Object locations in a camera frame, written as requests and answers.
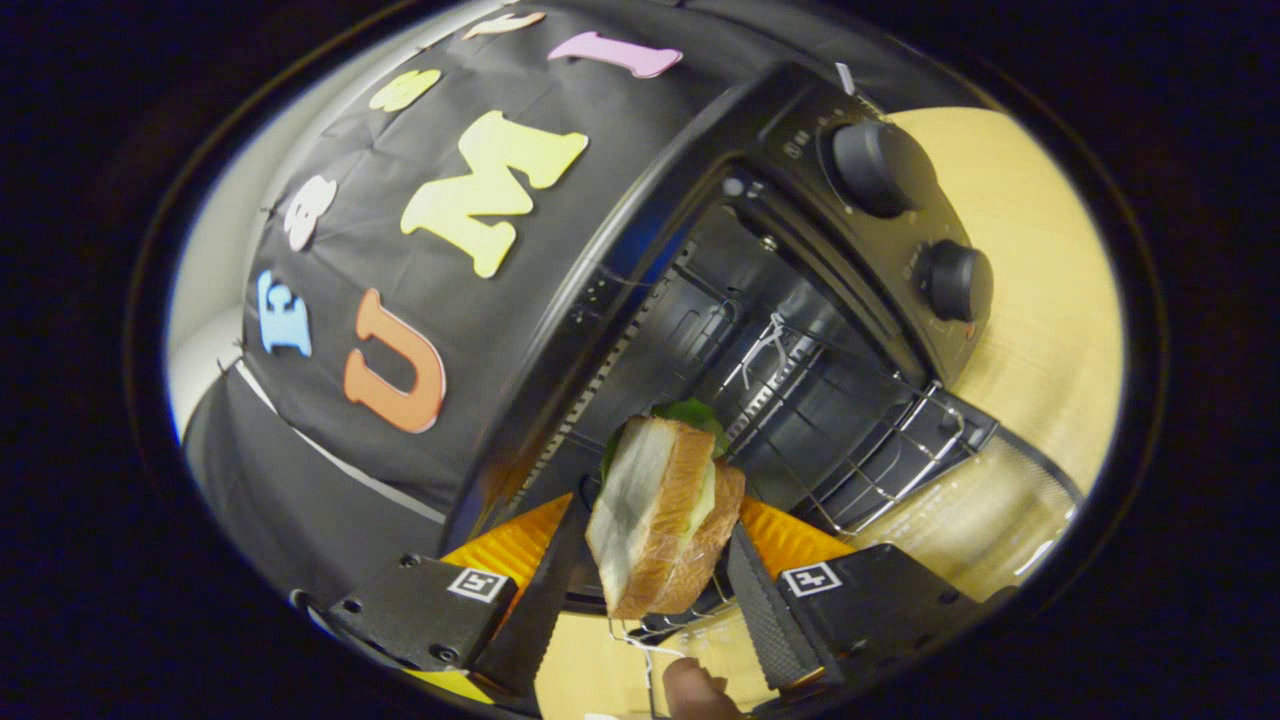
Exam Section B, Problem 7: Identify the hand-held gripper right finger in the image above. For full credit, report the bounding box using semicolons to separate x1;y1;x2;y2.
727;497;986;693

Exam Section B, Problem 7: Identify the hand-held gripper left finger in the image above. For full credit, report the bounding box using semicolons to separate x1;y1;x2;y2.
325;492;593;716

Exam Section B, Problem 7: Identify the toast sandwich with lettuce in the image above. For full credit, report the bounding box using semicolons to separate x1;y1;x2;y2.
585;398;747;621

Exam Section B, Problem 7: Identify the black toaster oven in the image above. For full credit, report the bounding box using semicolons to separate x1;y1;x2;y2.
440;60;1086;643

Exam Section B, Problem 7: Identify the black oven knob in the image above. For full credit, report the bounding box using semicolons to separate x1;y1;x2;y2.
914;240;995;324
828;120;937;220

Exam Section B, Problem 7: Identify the chrome wire oven rack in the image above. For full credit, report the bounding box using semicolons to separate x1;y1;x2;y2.
700;312;976;537

